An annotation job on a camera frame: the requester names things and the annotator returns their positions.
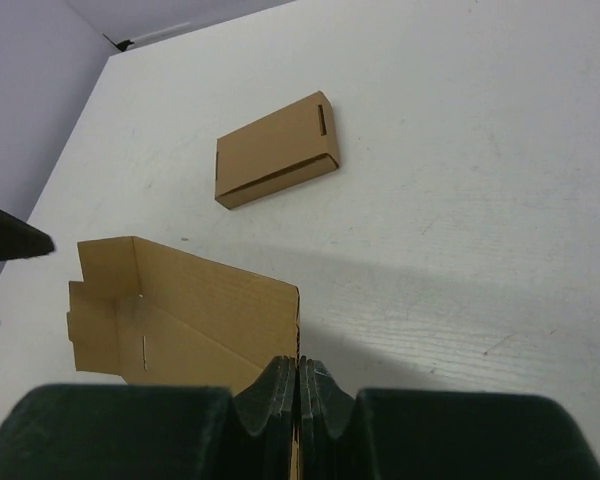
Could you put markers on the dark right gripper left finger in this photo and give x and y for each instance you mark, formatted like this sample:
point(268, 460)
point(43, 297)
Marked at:
point(72, 431)

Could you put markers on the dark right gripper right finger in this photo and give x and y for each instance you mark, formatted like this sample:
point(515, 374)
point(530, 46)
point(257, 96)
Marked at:
point(421, 434)

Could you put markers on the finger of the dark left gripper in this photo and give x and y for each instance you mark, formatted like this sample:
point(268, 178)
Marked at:
point(19, 240)

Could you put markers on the large cardboard box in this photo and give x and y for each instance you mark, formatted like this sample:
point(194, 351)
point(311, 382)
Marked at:
point(157, 316)

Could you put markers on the aluminium frame rail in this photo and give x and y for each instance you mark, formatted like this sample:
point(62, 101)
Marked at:
point(150, 38)

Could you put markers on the small folded cardboard box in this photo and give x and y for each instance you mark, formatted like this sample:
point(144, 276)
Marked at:
point(283, 149)

